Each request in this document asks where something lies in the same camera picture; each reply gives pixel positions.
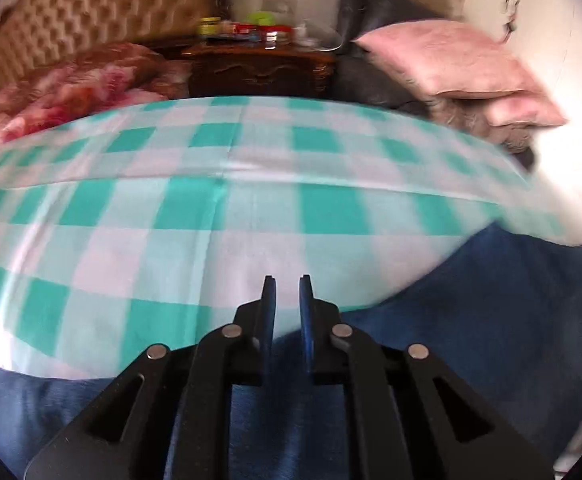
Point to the metal lid jar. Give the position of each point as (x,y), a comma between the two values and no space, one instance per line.
(271,37)

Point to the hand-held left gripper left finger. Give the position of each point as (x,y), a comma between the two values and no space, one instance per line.
(270,310)

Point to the black leather sofa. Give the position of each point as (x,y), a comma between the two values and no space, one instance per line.
(371,80)

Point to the large pink pillow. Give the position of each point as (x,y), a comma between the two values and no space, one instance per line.
(446,60)

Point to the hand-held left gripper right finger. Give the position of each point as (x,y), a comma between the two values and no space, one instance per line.
(306,310)

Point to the blue denim pants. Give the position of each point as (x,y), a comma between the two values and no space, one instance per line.
(496,310)

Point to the clear glass bowl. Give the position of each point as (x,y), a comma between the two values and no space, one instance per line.
(321,37)

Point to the beige tufted headboard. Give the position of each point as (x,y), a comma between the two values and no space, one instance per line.
(96,5)

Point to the yellow lid jar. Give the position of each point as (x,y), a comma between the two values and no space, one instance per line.
(210,27)

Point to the red floral plush blanket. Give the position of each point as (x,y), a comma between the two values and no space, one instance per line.
(71,90)

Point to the red packet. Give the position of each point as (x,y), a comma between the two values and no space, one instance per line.
(251,29)

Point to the green white checked bed sheet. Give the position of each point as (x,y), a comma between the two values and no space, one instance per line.
(171,210)

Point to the bright green object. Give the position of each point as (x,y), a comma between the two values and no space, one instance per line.
(262,19)

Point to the small pink pillow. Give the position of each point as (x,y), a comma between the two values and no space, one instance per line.
(526,110)

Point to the dark wooden nightstand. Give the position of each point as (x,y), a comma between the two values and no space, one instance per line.
(256,70)

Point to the wall socket plate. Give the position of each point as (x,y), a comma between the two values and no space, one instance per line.
(278,6)

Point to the grey brown patterned cloth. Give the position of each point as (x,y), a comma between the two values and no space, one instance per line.
(471,115)

